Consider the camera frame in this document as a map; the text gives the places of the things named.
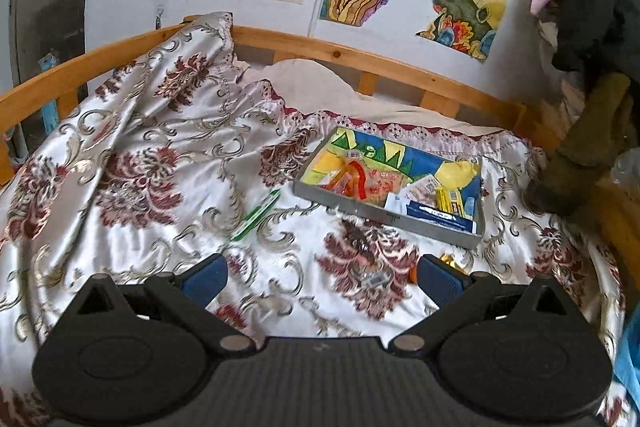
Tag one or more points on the clear plastic wrap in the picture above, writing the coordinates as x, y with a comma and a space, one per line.
627, 169

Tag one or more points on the floral satin blanket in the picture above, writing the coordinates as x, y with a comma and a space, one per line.
150, 157

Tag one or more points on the pink snack packet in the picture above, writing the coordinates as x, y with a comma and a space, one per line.
384, 184

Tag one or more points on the small clear wrapped snack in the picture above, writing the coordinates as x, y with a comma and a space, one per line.
374, 279

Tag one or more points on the blue cloth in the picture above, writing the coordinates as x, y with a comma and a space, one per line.
629, 367

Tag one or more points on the grey tray with painted bottom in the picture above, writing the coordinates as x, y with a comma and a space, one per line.
325, 167

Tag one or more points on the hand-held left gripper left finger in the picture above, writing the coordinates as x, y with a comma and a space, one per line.
207, 276

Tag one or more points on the blue toothpaste box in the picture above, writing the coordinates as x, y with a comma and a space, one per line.
440, 217

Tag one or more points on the gold wrapped snack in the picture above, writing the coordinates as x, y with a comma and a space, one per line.
448, 263

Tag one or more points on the grey door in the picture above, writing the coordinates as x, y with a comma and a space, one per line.
50, 17

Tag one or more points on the brown plush toy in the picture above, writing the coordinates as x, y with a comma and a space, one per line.
585, 147

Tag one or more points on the small orange snack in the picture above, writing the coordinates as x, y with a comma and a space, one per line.
413, 275

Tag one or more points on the metal wall hook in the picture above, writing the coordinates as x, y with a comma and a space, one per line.
159, 14

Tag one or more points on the yellow snack packet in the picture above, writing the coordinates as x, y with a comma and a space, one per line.
447, 199

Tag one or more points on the cream sheet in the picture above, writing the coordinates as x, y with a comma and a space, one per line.
310, 82

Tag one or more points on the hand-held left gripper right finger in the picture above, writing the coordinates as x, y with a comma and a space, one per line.
440, 281

